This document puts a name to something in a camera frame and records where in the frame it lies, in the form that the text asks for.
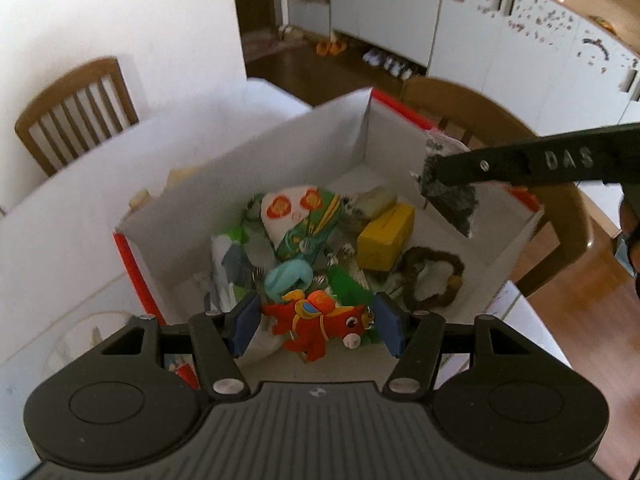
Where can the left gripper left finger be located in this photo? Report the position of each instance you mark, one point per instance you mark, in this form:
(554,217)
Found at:
(218,340)

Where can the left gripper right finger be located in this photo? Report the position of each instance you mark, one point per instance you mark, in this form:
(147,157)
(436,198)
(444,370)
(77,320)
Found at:
(415,341)

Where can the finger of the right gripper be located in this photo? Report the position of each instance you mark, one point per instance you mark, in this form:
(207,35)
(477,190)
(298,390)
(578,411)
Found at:
(608,154)

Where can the white green plastic bag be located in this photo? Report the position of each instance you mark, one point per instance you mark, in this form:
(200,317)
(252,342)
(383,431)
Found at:
(240,258)

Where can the green tassel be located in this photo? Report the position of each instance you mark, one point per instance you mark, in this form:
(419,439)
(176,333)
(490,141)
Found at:
(346,290)

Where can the teal carabiner clip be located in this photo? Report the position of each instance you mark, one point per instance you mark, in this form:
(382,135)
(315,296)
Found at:
(287,276)

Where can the yellow rectangular box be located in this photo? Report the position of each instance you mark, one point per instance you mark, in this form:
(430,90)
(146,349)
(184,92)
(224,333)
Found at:
(382,241)

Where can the red cardboard shoe box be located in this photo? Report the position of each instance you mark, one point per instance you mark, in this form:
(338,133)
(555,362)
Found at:
(297,175)

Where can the green white plush sachet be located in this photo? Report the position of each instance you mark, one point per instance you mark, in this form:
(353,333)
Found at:
(298,221)

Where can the dark snack packet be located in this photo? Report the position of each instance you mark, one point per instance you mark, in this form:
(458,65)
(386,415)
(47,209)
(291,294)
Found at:
(455,202)

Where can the grey oval tin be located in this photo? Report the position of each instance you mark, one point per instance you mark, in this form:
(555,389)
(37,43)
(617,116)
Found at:
(344,256)

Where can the person right hand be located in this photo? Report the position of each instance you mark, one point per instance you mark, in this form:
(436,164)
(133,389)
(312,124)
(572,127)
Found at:
(629,222)

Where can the wooden chair beside box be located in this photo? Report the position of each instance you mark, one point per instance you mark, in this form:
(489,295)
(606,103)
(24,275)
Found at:
(491,125)

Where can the round blue glass placemat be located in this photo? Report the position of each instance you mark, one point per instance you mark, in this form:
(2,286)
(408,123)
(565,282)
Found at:
(65,342)

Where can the small wooden block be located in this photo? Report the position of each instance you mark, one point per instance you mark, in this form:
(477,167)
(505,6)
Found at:
(140,199)

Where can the wooden chair at far side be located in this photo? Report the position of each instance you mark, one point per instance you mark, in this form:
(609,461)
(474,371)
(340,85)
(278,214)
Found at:
(77,113)

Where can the orange slippers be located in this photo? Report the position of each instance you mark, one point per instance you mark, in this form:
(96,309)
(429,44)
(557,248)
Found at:
(333,48)

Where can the large white wall cabinet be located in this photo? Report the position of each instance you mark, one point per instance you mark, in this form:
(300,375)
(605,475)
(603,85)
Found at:
(546,64)

